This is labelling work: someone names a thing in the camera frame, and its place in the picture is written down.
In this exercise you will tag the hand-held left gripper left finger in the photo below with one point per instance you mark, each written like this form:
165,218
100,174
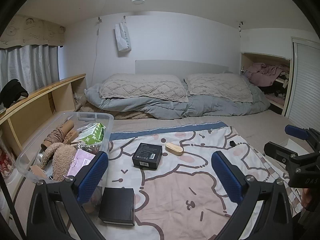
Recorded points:
92,177

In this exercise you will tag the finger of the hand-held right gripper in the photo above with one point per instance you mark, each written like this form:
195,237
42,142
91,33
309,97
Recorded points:
276,152
297,132

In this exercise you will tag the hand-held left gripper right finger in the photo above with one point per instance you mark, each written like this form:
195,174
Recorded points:
227,177

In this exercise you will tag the large plain black box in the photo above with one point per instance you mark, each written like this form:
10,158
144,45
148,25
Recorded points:
117,205

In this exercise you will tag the small printed black box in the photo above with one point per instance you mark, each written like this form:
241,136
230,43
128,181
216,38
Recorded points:
147,155

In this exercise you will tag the clear plastic storage bin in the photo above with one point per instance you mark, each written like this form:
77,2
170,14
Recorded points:
95,116

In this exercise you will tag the person's right hand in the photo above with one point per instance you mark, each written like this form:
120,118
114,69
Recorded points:
308,200

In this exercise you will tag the pink packet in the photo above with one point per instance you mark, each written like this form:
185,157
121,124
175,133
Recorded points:
80,161

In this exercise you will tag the small black object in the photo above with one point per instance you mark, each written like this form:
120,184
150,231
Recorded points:
232,143

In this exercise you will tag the beige fuzzy headband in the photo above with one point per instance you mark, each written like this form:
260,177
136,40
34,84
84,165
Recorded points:
61,160

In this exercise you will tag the open wardrobe cubby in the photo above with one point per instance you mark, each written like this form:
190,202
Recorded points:
280,100

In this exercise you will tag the green patterned packet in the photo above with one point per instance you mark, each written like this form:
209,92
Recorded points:
93,135

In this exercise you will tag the white slatted door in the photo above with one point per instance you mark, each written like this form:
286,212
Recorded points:
305,85

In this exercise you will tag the peach cloth item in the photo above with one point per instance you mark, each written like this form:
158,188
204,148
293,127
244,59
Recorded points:
38,172

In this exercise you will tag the pink cartoon printed blanket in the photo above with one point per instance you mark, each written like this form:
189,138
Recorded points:
175,200

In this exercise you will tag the pink clothes pile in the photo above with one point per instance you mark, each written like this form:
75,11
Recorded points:
265,72

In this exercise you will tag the beige textured pillow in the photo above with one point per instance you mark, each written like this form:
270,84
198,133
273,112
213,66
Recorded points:
142,87
220,87

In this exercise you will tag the clear container red print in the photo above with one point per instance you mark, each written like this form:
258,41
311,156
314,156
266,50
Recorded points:
6,161

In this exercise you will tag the wooden shelf unit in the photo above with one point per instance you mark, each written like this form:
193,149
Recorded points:
32,110

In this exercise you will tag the grey-blue duvet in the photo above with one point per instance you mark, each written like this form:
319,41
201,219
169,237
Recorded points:
162,108

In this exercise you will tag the grey curtain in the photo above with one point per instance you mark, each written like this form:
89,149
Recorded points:
27,67

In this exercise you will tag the white paper bag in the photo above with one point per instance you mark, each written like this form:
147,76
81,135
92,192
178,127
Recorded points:
122,40

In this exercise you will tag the beige cartoon printed valance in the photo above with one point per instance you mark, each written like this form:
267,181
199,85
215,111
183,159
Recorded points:
30,33

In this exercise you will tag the round ceiling lamp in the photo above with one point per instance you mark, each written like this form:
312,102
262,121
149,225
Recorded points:
138,0

